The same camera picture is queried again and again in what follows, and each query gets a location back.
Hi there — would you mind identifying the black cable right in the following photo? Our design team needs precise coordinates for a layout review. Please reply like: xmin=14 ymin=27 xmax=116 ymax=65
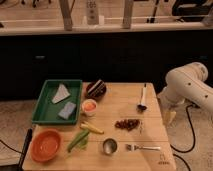
xmin=170 ymin=103 xmax=198 ymax=171

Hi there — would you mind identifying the black white spoon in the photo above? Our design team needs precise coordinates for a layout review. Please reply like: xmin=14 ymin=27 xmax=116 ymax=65
xmin=137 ymin=86 xmax=147 ymax=111

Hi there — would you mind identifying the small metal cup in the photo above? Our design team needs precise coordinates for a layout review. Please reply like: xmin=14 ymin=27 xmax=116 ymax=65
xmin=103 ymin=138 xmax=117 ymax=155

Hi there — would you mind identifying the wooden post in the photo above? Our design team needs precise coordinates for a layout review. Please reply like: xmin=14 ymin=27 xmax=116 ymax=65
xmin=122 ymin=0 xmax=133 ymax=29
xmin=59 ymin=0 xmax=73 ymax=31

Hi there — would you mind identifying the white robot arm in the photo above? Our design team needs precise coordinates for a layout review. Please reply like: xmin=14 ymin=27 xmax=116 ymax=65
xmin=157 ymin=62 xmax=213 ymax=125

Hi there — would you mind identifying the black pole left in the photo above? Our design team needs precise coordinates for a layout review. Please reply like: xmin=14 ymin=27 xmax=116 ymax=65
xmin=17 ymin=128 xmax=33 ymax=171

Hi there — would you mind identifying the red orange bowl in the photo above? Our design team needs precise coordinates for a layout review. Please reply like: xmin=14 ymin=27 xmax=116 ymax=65
xmin=30 ymin=129 xmax=62 ymax=163

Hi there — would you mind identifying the green plastic tray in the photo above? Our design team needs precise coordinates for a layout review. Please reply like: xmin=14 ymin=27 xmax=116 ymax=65
xmin=32 ymin=79 xmax=82 ymax=125

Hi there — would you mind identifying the wooden post left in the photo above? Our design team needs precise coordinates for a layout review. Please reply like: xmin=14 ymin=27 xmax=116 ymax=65
xmin=59 ymin=0 xmax=73 ymax=31

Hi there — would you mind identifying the small white cup orange inside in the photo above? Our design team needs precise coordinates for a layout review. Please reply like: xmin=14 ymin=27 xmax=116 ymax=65
xmin=81 ymin=99 xmax=97 ymax=116

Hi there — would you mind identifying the dark red grape bunch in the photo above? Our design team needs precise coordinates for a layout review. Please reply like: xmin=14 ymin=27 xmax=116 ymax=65
xmin=115 ymin=119 xmax=140 ymax=131

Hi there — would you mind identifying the wooden post right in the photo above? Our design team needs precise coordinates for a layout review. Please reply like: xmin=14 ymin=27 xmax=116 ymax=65
xmin=122 ymin=0 xmax=133 ymax=29

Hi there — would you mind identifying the green vegetable stalk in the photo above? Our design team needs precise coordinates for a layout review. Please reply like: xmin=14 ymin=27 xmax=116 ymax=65
xmin=67 ymin=129 xmax=90 ymax=153

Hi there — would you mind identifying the silver fork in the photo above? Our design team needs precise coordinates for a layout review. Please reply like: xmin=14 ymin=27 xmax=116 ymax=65
xmin=125 ymin=144 xmax=161 ymax=151

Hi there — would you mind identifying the white triangular cloth piece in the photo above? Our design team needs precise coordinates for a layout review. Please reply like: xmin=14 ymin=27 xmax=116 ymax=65
xmin=52 ymin=83 xmax=70 ymax=104

